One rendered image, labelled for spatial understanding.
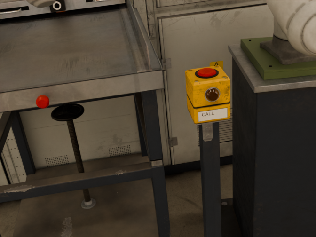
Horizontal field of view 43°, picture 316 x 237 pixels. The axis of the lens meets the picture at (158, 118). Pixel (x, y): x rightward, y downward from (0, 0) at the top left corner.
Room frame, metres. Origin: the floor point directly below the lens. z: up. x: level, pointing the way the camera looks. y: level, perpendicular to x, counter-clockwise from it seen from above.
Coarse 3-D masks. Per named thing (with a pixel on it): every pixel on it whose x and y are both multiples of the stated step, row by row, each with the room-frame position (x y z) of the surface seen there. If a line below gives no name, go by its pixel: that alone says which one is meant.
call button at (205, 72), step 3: (201, 69) 0.80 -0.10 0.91; (204, 69) 0.80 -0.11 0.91; (207, 69) 0.79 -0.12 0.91; (210, 69) 0.79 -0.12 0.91; (213, 69) 0.79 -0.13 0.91; (198, 72) 0.79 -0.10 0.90; (201, 72) 0.78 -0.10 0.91; (204, 72) 0.78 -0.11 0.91; (207, 72) 0.78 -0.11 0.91; (210, 72) 0.78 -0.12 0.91; (213, 72) 0.78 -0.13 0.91; (201, 75) 0.77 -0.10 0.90; (204, 75) 0.77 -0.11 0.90; (207, 75) 0.77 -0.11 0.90; (210, 75) 0.77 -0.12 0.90
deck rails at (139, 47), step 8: (128, 0) 1.53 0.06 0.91; (128, 8) 1.60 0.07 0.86; (128, 16) 1.51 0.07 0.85; (128, 24) 1.40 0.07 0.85; (136, 24) 1.24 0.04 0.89; (128, 32) 1.31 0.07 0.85; (136, 32) 1.29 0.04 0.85; (128, 40) 1.22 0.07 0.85; (136, 40) 1.21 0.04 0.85; (144, 40) 1.01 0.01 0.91; (136, 48) 1.14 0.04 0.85; (144, 48) 1.04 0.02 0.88; (136, 56) 1.07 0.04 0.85; (144, 56) 1.06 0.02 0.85; (136, 64) 1.01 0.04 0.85; (144, 64) 1.00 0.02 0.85
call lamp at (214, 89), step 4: (208, 88) 0.74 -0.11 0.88; (212, 88) 0.74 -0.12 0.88; (216, 88) 0.75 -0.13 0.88; (208, 92) 0.74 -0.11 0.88; (212, 92) 0.74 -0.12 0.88; (216, 92) 0.74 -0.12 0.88; (208, 96) 0.74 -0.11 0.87; (212, 96) 0.73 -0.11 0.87; (216, 96) 0.73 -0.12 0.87; (208, 100) 0.74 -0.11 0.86; (212, 100) 0.73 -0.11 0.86
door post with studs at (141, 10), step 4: (132, 0) 1.65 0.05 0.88; (136, 0) 1.65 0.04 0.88; (140, 0) 1.65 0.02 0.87; (144, 0) 1.65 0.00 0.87; (132, 4) 1.65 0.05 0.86; (136, 4) 1.65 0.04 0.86; (140, 4) 1.65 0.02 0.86; (144, 4) 1.65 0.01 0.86; (140, 8) 1.65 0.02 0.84; (144, 8) 1.65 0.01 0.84; (140, 12) 1.65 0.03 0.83; (144, 12) 1.65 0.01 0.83; (144, 16) 1.65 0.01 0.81; (144, 20) 1.65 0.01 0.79; (144, 24) 1.65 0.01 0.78
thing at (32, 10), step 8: (24, 0) 1.64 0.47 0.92; (64, 0) 1.65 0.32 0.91; (72, 0) 1.65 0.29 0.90; (80, 0) 1.66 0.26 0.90; (88, 0) 1.66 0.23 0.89; (112, 0) 1.67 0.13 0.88; (120, 0) 1.67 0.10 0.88; (0, 8) 1.63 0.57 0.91; (8, 8) 1.63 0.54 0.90; (16, 8) 1.63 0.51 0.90; (24, 8) 1.64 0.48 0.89; (32, 8) 1.64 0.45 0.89; (40, 8) 1.64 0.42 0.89; (48, 8) 1.64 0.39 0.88; (72, 8) 1.65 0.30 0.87; (80, 8) 1.66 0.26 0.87; (8, 16) 1.63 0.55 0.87; (16, 16) 1.63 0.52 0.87
